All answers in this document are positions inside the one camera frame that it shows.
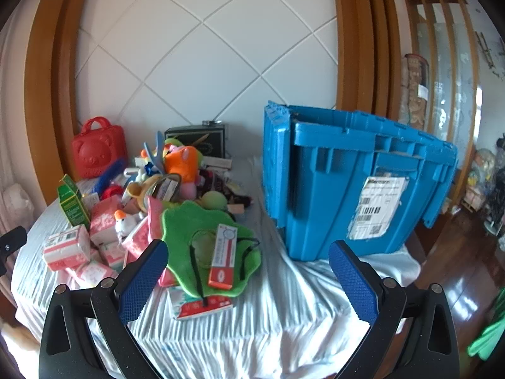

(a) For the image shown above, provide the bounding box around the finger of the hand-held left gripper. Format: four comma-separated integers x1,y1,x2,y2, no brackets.
0,226,28,277

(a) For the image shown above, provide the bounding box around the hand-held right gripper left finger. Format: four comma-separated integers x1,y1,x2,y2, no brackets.
39,240,170,379

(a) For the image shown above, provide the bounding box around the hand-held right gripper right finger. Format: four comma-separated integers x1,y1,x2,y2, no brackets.
329,240,460,379

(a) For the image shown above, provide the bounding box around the white goose plush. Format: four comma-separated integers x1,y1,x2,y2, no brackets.
114,210,137,238

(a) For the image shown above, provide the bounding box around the green medicine box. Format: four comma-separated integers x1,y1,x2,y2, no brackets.
57,174,92,226

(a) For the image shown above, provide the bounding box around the green plush mat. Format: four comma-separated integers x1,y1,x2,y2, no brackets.
160,201,263,298

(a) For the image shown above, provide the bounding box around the pile of pink packets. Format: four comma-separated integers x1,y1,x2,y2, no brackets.
43,197,174,289

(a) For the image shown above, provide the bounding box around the blue plastic crate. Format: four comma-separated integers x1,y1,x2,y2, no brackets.
262,100,459,262

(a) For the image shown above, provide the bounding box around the white and red tissue packet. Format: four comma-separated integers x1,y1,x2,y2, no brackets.
169,286,233,320

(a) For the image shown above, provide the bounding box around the red and white tube box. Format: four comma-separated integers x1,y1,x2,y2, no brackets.
208,223,238,290

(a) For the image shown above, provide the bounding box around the brown bear plush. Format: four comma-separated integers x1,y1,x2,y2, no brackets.
127,182,152,212

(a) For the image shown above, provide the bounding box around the red round toy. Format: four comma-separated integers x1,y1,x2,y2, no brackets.
100,185,125,202

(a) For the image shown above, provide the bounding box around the green ball plush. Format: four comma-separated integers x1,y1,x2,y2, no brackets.
201,191,229,211

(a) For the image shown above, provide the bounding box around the blue fuzzy stick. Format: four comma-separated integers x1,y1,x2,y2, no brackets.
95,158,127,194

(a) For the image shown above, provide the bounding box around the pale curtain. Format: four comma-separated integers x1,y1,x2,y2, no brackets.
0,20,52,238

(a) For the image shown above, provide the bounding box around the red bear-faced plastic case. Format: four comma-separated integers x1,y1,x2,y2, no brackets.
72,116,128,180

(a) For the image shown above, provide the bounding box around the maroon patterned cloth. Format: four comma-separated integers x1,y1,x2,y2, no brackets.
197,170,255,210

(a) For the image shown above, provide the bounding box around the orange plush toy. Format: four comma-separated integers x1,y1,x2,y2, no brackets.
163,146,204,200

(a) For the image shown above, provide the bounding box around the light blue plastic toy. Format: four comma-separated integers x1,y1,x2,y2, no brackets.
142,130,166,176

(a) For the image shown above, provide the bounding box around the white cardboard box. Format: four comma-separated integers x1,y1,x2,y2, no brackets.
203,157,233,171

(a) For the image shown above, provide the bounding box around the green cloth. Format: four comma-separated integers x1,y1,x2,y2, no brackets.
467,316,505,362

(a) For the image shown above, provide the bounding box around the black gift box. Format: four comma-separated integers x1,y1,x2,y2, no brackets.
163,120,230,159

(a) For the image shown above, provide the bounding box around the rolled patterned carpet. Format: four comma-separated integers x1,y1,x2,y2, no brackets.
398,53,430,131

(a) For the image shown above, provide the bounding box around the wooden slatted partition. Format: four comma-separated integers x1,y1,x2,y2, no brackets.
401,0,480,159

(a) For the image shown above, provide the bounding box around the wooden wall trim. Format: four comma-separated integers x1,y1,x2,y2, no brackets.
330,0,403,127
24,0,103,206

